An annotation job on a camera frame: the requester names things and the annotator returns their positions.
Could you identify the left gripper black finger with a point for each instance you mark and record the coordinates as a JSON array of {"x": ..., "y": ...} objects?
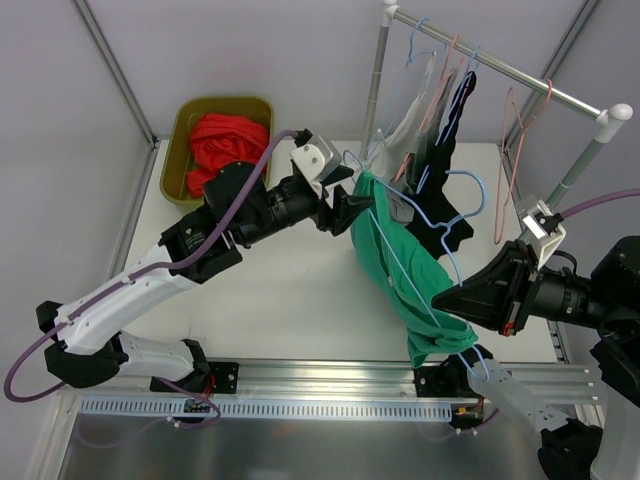
[
  {"x": 339, "y": 174},
  {"x": 351, "y": 207}
]

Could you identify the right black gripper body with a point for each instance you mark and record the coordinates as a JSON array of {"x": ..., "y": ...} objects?
[{"x": 520, "y": 288}]

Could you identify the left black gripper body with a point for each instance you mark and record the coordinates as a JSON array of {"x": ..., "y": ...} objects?
[{"x": 325, "y": 211}]

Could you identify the green tank top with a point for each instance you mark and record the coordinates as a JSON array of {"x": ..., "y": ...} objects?
[{"x": 407, "y": 275}]

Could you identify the red tank top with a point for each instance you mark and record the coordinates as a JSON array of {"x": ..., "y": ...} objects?
[{"x": 217, "y": 140}]

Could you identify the blue hanger of black top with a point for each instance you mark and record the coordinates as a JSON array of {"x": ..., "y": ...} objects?
[{"x": 437, "y": 140}]

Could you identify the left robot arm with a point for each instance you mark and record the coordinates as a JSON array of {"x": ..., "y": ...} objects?
[{"x": 90, "y": 344}]

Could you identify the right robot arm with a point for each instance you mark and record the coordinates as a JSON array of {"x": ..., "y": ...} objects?
[{"x": 608, "y": 303}]

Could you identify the white tank top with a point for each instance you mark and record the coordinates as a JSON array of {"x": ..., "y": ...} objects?
[{"x": 395, "y": 105}]

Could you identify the blue hanger of white top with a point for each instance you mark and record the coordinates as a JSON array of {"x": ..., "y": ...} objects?
[{"x": 401, "y": 69}]

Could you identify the pink hanger of grey top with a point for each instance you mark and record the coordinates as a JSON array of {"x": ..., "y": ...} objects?
[{"x": 423, "y": 114}]

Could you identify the olive green plastic basket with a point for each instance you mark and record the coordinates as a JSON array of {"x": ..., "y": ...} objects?
[{"x": 179, "y": 160}]

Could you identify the white metal clothes rack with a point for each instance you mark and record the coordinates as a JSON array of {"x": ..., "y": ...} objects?
[{"x": 609, "y": 120}]

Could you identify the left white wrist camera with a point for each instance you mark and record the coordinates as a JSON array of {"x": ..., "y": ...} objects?
[{"x": 316, "y": 158}]

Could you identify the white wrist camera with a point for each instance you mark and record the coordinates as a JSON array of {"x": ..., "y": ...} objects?
[
  {"x": 542, "y": 231},
  {"x": 316, "y": 158}
]

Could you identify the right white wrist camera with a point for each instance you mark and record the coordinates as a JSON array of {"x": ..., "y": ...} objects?
[{"x": 542, "y": 231}]

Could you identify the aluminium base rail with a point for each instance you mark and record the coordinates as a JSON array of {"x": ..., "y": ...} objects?
[{"x": 557, "y": 383}]

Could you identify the white slotted cable duct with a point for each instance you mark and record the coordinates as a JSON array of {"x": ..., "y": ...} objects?
[{"x": 262, "y": 408}]

